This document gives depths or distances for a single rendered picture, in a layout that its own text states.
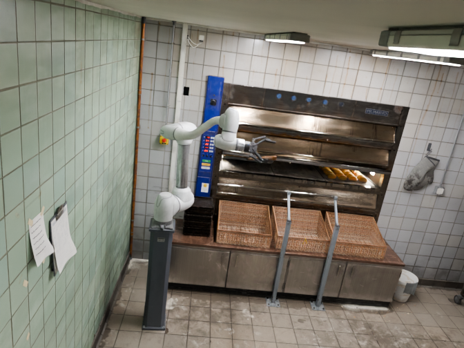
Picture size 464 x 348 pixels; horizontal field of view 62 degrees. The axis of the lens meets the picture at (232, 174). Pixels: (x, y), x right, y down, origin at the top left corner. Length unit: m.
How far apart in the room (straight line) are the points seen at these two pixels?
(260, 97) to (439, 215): 2.48
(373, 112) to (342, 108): 0.32
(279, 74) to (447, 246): 2.87
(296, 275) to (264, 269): 0.34
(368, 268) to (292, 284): 0.80
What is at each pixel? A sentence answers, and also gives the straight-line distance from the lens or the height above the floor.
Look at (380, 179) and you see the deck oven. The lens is 4.63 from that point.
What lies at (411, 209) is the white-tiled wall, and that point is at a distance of 4.87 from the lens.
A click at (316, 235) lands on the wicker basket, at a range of 4.50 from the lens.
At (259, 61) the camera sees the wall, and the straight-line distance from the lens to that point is 3.97.
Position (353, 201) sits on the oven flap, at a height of 0.99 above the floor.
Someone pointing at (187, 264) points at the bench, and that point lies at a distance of 4.03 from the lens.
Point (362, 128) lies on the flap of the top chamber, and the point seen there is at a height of 1.82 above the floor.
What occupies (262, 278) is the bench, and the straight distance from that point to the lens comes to 4.15.
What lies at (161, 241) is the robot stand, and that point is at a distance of 3.27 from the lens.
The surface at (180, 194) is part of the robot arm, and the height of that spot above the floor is 1.25.
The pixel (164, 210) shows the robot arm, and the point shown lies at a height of 1.17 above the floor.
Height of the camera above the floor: 2.51
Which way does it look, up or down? 19 degrees down
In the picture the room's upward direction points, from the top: 8 degrees clockwise
